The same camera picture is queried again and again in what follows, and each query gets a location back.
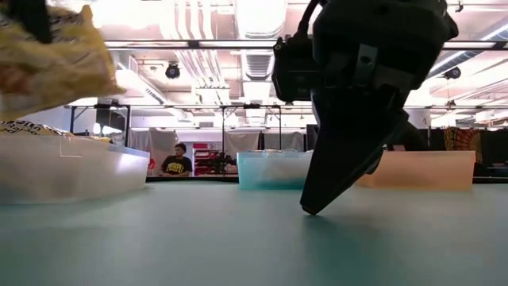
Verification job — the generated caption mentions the yellow Maruchan ramen packet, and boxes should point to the yellow Maruchan ramen packet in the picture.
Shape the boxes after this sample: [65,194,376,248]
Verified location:
[0,120,114,145]
[0,3,127,120]

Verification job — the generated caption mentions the white hanging cloth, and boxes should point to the white hanging cloth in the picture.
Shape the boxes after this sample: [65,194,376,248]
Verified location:
[264,131,306,152]
[224,131,261,154]
[129,129,179,176]

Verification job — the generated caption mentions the teal plastic bin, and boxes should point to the teal plastic bin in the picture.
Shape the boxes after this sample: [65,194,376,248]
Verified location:
[237,149,314,191]

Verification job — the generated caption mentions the orange plastic bin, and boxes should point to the orange plastic bin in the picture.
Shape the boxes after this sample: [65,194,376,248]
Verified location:
[355,149,476,191]

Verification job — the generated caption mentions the black partition panel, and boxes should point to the black partition panel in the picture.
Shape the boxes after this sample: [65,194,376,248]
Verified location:
[482,129,508,178]
[412,127,445,152]

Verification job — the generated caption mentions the patterned orange tapestry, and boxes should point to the patterned orange tapestry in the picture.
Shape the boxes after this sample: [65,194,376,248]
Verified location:
[443,126,483,152]

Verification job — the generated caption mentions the red storage rack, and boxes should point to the red storage rack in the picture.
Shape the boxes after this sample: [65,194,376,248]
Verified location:
[193,142,238,176]

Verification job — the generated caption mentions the clear plastic bin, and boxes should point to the clear plastic bin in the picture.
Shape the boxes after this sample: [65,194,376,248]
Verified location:
[0,133,151,206]

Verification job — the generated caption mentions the black overhead crossbar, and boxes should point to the black overhead crossbar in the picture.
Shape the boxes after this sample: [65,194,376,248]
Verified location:
[105,38,508,51]

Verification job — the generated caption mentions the person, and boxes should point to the person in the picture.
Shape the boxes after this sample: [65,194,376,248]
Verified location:
[160,142,194,178]

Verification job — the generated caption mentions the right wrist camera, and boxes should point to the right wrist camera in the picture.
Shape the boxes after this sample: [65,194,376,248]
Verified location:
[271,35,323,103]

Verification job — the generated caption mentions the black background rig frame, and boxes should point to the black background rig frame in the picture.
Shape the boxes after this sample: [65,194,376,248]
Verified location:
[63,103,132,148]
[220,103,283,154]

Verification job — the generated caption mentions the black aluminium table frame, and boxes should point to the black aluminium table frame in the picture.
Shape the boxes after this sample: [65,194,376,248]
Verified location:
[145,176,508,184]

